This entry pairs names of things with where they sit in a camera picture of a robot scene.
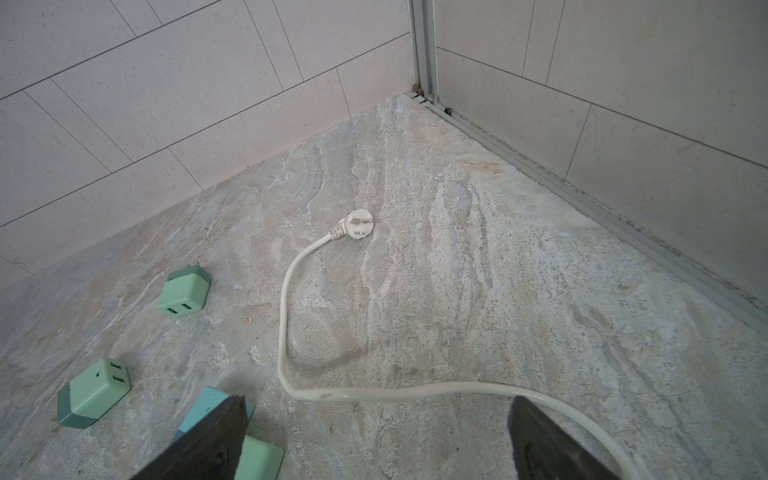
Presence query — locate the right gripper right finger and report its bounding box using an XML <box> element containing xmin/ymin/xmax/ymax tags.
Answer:
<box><xmin>507</xmin><ymin>396</ymin><xmax>619</xmax><ymax>480</ymax></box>

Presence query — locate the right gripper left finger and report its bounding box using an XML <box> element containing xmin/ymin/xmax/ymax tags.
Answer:
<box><xmin>132</xmin><ymin>396</ymin><xmax>247</xmax><ymax>479</ymax></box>

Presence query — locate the teal blue plug adapter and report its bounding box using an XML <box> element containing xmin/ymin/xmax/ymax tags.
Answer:
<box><xmin>171</xmin><ymin>386</ymin><xmax>231</xmax><ymax>443</ymax></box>

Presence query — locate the green plug adapter right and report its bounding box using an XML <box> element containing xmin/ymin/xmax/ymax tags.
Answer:
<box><xmin>234</xmin><ymin>435</ymin><xmax>285</xmax><ymax>480</ymax></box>

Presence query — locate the green plug adapter left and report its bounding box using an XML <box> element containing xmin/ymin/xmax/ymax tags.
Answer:
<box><xmin>57</xmin><ymin>357</ymin><xmax>131</xmax><ymax>429</ymax></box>

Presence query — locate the light green plug adapter far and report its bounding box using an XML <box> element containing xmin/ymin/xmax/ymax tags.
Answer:
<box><xmin>158</xmin><ymin>265</ymin><xmax>212</xmax><ymax>317</ymax></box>

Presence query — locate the power strip white cable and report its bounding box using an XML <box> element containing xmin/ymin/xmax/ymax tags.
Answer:
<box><xmin>275</xmin><ymin>208</ymin><xmax>643</xmax><ymax>480</ymax></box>

